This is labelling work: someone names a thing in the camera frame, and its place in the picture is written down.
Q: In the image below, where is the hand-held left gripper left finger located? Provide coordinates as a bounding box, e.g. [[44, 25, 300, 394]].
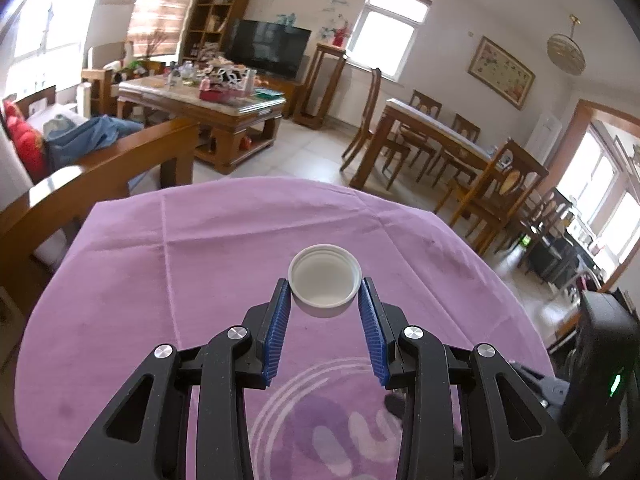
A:
[[57, 277, 292, 480]]

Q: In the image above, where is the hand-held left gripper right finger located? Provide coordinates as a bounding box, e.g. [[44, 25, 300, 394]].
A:
[[357, 276, 588, 480]]

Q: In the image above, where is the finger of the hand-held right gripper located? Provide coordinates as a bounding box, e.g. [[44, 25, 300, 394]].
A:
[[515, 362, 571, 413]]

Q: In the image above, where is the white plastic cap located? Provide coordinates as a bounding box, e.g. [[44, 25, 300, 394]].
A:
[[287, 243, 363, 319]]

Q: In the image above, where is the dark storage cabinet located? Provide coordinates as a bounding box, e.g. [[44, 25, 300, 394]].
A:
[[525, 240, 583, 288]]

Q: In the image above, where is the purple tablecloth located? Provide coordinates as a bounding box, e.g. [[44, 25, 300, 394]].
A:
[[15, 176, 556, 480]]

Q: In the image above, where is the wooden dining chair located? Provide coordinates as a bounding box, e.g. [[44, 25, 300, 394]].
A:
[[440, 113, 481, 186], [495, 187, 576, 271], [434, 137, 549, 256], [340, 66, 411, 176], [400, 90, 443, 181]]

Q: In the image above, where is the wooden coffee table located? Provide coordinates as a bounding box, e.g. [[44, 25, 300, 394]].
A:
[[116, 72, 287, 176]]

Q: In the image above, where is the wooden dining table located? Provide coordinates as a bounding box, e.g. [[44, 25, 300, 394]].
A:
[[350, 98, 501, 201]]

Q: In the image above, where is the white standing air conditioner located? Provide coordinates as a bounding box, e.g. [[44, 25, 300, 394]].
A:
[[530, 112, 561, 166]]

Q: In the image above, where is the wooden sofa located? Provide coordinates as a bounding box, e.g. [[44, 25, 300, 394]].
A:
[[0, 85, 201, 281]]

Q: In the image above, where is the wooden television cabinet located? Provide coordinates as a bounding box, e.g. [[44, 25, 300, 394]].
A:
[[250, 75, 306, 118]]

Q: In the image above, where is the pile of small household items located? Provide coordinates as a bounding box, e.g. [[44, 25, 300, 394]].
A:
[[160, 57, 261, 103]]

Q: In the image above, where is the blue cloth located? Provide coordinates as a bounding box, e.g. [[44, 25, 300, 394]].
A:
[[42, 114, 146, 171]]

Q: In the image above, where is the black television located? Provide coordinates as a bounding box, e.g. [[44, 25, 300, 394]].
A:
[[223, 19, 312, 81]]

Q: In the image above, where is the tall wooden plant stand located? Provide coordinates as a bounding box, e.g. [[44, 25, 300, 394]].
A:
[[292, 42, 348, 131]]

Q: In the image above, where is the large framed floral picture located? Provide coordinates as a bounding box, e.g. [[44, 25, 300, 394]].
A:
[[467, 36, 536, 111]]

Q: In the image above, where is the red flower vase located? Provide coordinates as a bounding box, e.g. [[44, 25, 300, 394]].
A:
[[320, 17, 351, 47]]

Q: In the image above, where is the hanging chandelier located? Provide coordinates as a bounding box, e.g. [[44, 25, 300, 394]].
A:
[[546, 15, 587, 77]]

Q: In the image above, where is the white framed window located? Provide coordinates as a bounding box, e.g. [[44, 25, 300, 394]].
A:
[[346, 0, 432, 83]]

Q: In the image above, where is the red cushion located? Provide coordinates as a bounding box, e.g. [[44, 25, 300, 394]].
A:
[[2, 100, 48, 183]]

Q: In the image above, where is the beige armchair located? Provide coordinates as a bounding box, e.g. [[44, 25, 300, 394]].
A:
[[80, 40, 136, 116]]

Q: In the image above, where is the wooden bookshelf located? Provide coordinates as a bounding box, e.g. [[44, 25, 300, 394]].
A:
[[181, 0, 257, 63]]

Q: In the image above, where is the striped window blind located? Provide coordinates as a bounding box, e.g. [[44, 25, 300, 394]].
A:
[[127, 0, 206, 58]]

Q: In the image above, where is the bright balcony window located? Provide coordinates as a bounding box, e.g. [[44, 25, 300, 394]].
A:
[[0, 0, 108, 106]]

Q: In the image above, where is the wooden door frame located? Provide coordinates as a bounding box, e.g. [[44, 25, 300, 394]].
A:
[[552, 99, 640, 293]]

